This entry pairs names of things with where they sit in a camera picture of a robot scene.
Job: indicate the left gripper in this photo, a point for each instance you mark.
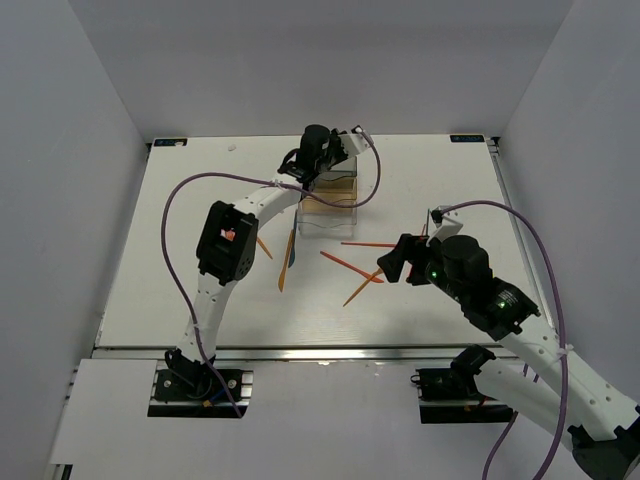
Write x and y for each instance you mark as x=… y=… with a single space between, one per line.
x=333 y=140

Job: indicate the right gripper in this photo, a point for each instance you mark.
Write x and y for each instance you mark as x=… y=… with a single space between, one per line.
x=408 y=248

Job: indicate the orange plastic fork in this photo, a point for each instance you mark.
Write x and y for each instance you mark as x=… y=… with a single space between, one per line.
x=365 y=286

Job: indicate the red chopstick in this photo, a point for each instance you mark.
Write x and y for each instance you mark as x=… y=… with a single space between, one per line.
x=369 y=244
x=424 y=231

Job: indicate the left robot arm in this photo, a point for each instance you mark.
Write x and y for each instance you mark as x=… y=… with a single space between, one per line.
x=226 y=249

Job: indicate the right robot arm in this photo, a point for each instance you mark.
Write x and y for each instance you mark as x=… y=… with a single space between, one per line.
x=595 y=421

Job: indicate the dark smoked plastic container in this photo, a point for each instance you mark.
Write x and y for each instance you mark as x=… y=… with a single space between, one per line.
x=345 y=169

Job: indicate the red plastic knife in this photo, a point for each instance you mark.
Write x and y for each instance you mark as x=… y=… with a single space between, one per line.
x=363 y=273

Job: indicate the clear plastic container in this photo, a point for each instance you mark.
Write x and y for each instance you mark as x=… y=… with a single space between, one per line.
x=316 y=220

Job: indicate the orange plastic knife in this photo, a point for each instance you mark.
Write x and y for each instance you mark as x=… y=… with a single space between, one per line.
x=283 y=272

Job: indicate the blue plastic knife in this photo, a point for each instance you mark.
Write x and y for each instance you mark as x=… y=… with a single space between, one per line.
x=293 y=234

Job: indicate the orange plastic spork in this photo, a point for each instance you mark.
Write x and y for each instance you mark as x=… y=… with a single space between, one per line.
x=264 y=248

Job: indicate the right blue corner sticker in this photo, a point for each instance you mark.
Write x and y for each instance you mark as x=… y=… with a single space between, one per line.
x=467 y=138

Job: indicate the blue corner sticker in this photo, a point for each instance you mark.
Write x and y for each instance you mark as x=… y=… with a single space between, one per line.
x=170 y=142
x=467 y=138

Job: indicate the left blue corner sticker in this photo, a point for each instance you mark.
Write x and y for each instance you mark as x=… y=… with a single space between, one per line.
x=170 y=142

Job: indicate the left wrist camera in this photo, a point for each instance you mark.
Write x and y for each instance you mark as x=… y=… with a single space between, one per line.
x=355 y=141

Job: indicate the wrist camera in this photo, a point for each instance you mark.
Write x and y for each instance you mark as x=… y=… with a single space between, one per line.
x=446 y=223
x=355 y=141

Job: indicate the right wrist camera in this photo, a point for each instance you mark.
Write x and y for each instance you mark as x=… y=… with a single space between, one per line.
x=446 y=223

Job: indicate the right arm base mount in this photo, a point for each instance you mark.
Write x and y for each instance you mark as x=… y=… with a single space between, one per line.
x=449 y=396

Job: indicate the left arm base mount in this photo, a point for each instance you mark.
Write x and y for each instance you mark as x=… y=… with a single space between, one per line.
x=186 y=388

